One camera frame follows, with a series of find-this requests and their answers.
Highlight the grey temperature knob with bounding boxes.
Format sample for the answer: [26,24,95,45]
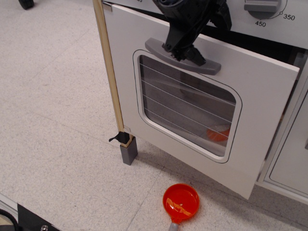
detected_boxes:
[244,0,282,19]

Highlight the orange toy frying pan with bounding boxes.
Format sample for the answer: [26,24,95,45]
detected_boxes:
[163,183,200,231]

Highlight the black wheel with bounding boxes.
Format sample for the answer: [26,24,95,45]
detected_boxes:
[19,0,34,10]

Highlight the wooden oven side post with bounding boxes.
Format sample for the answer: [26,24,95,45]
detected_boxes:
[92,0,134,147]

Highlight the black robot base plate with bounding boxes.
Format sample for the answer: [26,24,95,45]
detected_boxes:
[0,203,61,231]

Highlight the white oven control panel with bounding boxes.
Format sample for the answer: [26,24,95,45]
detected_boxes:
[103,0,308,49]

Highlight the white toy oven door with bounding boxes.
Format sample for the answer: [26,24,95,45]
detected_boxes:
[102,3,300,198]

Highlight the grey oven door handle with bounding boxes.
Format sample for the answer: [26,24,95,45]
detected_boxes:
[145,38,221,76]

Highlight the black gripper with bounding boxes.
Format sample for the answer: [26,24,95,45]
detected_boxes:
[163,22,206,66]

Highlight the white cabinet door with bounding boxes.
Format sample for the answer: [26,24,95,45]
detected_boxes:
[257,72,308,199]

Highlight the grey oven foot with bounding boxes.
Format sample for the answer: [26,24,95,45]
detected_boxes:
[120,138,138,166]

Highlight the black tape strip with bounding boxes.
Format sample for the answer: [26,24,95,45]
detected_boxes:
[109,131,130,144]

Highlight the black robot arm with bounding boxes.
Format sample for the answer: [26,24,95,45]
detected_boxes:
[154,0,232,66]

